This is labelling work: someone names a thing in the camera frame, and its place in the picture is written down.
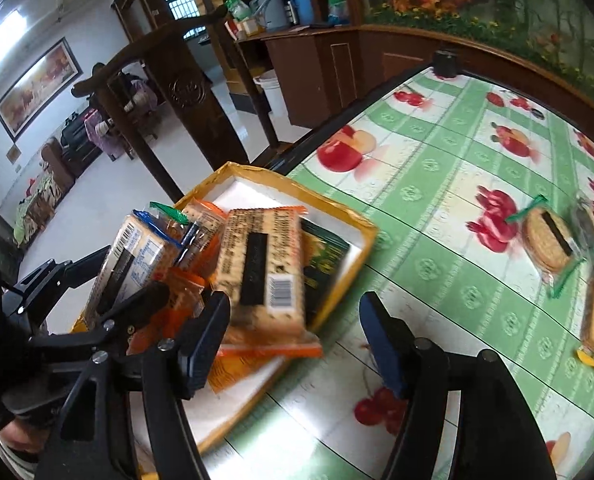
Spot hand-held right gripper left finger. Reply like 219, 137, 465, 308
34, 290, 232, 480

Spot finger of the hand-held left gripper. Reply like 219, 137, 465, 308
2, 247, 118, 328
27, 281, 172, 358

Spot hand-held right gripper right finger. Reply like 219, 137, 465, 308
358, 290, 558, 480

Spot blue cracker packet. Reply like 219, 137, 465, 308
84, 210, 183, 326

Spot small orange cracker packet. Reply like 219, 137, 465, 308
174, 199, 228, 281

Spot yellow cardboard box tray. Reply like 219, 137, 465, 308
70, 161, 381, 478

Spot person's left forearm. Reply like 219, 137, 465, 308
0, 427, 45, 478

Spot floral covered table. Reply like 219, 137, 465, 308
12, 175, 63, 246

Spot brown armchair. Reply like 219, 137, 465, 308
41, 137, 75, 196

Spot dark sofa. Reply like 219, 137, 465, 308
60, 115, 103, 176

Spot green fruit-print tablecloth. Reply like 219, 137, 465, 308
192, 67, 594, 480

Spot round cracker packet green ends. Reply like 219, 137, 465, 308
507, 195, 585, 298

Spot dark wooden chair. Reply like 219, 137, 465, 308
72, 4, 298, 201

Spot grey snack packet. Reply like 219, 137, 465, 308
569, 195, 594, 253

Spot white plastic bucket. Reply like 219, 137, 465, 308
253, 70, 287, 117

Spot brown wooden cabinet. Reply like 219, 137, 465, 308
234, 24, 365, 128

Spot small orange box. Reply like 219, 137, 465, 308
227, 17, 263, 38

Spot black table clamp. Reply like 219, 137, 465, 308
433, 49, 460, 80

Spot barred window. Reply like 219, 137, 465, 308
162, 0, 200, 38

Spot green snack bag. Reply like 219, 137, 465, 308
225, 0, 253, 23

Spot grey kettle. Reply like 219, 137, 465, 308
254, 0, 290, 31

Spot blue thermos flask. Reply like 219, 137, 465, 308
291, 0, 315, 25

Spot framed wall painting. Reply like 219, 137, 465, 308
0, 36, 84, 142

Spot garden wall mural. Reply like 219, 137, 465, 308
362, 0, 594, 111

